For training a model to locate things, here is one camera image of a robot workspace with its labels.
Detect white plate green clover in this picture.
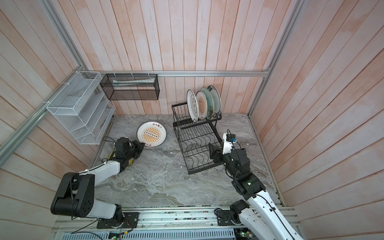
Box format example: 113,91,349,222
187,89,199,122

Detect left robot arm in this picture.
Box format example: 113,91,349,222
51,138,145,224

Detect black mesh wall basket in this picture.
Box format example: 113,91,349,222
101,73,160,101

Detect white wire mesh shelf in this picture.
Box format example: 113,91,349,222
47,72,116,145

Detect black two-tier dish rack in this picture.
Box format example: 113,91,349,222
172,102,223,175

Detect green rim white plate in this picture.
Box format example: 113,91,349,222
208,85,222,118

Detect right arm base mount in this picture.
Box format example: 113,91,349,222
214,208,259,227

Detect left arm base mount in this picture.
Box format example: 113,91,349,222
97,212,140,229

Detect yellow round plate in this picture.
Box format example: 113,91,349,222
107,148,135,167

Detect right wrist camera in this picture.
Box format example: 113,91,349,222
223,133,236,155

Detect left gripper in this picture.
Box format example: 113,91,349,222
125,140,146,160

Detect orange sunburst plate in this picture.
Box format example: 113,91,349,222
196,91,207,120
137,121,168,148

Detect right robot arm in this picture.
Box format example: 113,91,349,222
209,142,302,240

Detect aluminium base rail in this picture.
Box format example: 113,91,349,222
56,205,301,233

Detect mint green flower plate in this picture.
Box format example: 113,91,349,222
201,87,214,120

